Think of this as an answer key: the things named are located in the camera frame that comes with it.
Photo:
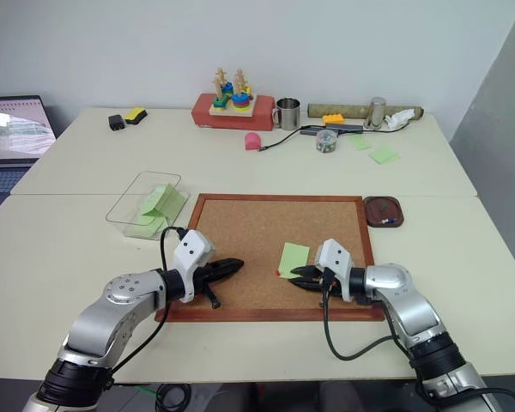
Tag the crumpled white paper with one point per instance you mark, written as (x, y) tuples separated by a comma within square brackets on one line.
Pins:
[(398, 119)]

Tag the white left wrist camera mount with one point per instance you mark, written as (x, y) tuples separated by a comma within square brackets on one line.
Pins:
[(191, 253)]

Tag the large green sticky note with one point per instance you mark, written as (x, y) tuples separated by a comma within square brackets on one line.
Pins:
[(173, 205)]

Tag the light green sticky note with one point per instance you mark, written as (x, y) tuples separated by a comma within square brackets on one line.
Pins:
[(295, 257)]

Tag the small green sticky note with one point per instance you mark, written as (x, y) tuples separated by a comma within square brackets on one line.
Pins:
[(359, 142)]

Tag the black power adapter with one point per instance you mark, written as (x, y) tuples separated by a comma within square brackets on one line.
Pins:
[(116, 122)]

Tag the clear plastic box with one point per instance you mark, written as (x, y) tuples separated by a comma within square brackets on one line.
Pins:
[(124, 206)]

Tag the stainless steel mug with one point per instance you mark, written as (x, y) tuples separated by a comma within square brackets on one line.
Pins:
[(288, 115)]

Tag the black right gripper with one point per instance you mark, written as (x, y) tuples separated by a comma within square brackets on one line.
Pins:
[(325, 281)]

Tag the folded green sticky note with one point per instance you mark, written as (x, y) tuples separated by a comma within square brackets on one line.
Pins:
[(152, 199)]

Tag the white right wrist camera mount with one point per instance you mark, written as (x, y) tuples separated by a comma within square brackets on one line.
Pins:
[(337, 257)]

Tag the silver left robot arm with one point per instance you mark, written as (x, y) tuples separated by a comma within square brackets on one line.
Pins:
[(107, 317)]

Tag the red rectangular box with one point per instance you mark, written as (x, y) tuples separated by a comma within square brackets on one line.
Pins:
[(262, 113)]

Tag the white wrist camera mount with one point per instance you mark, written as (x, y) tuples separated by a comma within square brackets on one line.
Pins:
[(191, 253), (337, 257)]

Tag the grey usb hub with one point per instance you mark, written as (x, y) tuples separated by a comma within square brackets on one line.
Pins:
[(347, 128)]

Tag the brown wooden tray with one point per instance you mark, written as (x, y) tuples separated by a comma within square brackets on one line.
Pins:
[(377, 212)]

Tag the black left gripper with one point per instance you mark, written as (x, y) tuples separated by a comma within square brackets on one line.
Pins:
[(206, 276)]

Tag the flat green sticky notes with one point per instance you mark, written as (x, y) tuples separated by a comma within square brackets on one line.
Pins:
[(148, 225)]

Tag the rolled brown mat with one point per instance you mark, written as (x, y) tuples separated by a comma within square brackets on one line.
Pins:
[(335, 110)]

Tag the clear jar of pushpins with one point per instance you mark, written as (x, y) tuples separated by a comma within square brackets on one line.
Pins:
[(326, 141)]

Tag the pink arch block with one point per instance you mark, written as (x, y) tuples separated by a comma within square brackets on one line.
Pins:
[(252, 141)]

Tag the steel cylinder tumbler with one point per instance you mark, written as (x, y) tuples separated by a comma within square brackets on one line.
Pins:
[(375, 113)]

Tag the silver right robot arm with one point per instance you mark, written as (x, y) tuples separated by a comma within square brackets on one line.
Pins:
[(416, 309)]

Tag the yellow toy brick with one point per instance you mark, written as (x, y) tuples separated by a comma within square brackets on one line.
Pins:
[(332, 119)]

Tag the green sticky note pad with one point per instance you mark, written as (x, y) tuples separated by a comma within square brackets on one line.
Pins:
[(383, 155)]

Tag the wood framed cork board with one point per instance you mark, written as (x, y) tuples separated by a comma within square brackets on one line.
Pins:
[(257, 227)]

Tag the open laptop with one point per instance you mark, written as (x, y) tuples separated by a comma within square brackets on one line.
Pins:
[(13, 137)]

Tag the yellow black eraser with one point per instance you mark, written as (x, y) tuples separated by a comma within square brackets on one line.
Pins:
[(135, 116)]

